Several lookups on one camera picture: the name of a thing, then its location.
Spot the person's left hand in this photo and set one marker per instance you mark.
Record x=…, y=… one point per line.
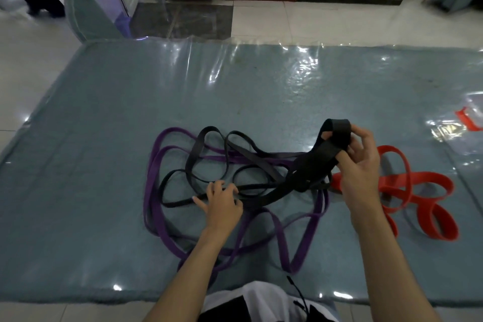
x=222, y=212

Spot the person's right hand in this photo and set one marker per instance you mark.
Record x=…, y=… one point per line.
x=360, y=178

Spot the person's left little finger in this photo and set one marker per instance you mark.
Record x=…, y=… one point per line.
x=200, y=203

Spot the person's right thumb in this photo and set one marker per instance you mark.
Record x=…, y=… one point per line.
x=326, y=136

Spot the person's left thumb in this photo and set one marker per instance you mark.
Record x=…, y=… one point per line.
x=238, y=203

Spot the wide black resistance band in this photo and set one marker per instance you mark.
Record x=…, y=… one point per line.
x=320, y=155

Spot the person's right forearm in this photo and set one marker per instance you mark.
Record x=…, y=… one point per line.
x=385, y=261

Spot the person's left forearm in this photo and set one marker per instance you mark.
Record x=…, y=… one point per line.
x=188, y=269

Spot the purple resistance band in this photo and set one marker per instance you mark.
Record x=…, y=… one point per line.
x=279, y=229

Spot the narrow black resistance band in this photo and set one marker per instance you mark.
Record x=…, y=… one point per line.
x=241, y=148

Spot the white shirt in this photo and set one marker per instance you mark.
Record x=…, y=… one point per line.
x=260, y=304

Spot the blue-grey table cover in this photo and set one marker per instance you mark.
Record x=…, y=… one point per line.
x=113, y=144

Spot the red resistance band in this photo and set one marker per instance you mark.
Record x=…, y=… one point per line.
x=419, y=189

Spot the clear plastic bag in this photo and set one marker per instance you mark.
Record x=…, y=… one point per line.
x=456, y=129

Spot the red band piece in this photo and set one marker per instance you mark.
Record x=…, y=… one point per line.
x=468, y=117

